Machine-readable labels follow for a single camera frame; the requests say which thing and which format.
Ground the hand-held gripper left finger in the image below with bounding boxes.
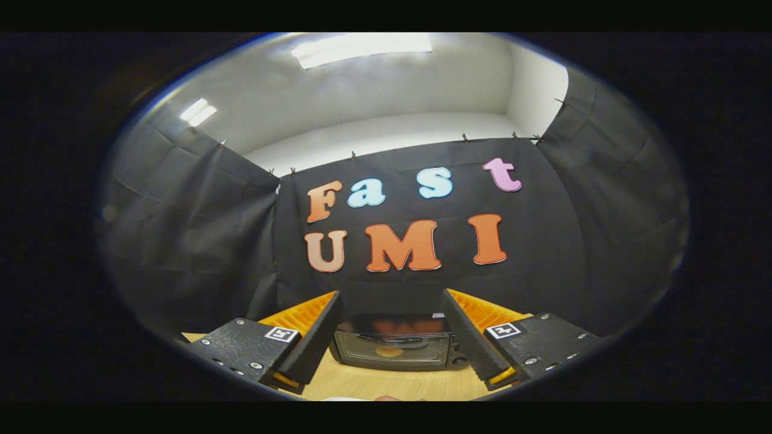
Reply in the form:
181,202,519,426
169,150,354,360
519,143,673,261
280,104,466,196
184,291,343,395

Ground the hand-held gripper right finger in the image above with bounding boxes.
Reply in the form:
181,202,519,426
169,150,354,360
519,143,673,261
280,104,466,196
442,288,604,391

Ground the black toaster oven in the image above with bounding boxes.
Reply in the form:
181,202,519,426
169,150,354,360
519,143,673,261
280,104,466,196
329,313,471,371

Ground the small ceiling light panel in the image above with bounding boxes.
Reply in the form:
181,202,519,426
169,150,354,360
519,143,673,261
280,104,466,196
180,98,218,127

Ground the large ceiling light panel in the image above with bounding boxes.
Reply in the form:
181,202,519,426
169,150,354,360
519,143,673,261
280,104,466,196
291,33,434,70

